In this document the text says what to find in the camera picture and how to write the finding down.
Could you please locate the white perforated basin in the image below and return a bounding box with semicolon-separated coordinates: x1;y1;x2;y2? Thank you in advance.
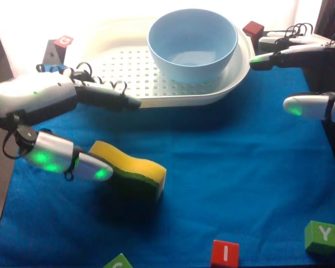
72;16;253;109

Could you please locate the red block letter G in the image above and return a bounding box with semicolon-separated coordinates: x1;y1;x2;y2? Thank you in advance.
53;35;74;64

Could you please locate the red block letter I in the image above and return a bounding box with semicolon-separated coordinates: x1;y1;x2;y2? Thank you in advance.
210;239;240;268

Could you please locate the plain red block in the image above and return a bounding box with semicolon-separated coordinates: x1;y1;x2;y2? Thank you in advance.
242;21;265;42

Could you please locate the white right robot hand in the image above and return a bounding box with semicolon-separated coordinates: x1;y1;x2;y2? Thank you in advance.
249;22;335;125

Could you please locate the blue cloth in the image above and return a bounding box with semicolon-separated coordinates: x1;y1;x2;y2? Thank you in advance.
0;63;335;268

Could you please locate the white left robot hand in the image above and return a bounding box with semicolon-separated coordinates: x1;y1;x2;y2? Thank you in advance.
0;63;142;182

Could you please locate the green block letter C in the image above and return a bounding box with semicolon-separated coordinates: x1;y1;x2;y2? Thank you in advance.
102;252;133;268

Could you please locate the light blue bowl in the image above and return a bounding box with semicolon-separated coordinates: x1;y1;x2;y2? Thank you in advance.
147;9;239;84

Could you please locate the green block letter Y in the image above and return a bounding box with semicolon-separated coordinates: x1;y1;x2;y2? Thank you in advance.
304;220;335;256

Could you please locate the yellow and green sponge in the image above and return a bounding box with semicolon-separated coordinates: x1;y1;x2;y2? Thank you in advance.
88;140;168;206

